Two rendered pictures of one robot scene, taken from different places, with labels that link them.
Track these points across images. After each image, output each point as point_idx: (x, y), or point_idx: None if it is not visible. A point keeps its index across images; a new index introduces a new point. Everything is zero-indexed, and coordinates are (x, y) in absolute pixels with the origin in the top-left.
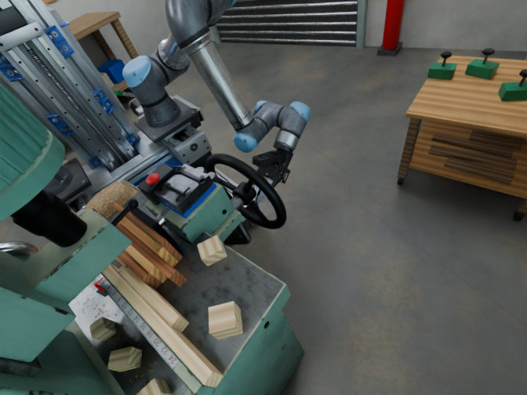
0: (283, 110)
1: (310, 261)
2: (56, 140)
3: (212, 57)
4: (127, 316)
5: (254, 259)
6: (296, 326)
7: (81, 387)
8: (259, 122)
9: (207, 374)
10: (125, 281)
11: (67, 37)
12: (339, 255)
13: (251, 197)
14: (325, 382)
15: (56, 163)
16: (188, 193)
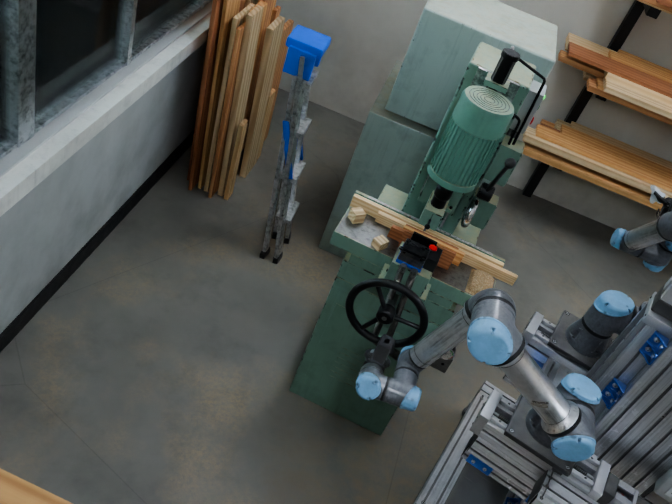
0: (385, 377)
1: (298, 485)
2: (440, 181)
3: (455, 314)
4: (400, 210)
5: (375, 484)
6: (302, 411)
7: (409, 209)
8: (403, 364)
9: (355, 195)
10: (414, 224)
11: (658, 359)
12: (261, 494)
13: (378, 309)
14: (266, 371)
15: (431, 175)
16: (405, 243)
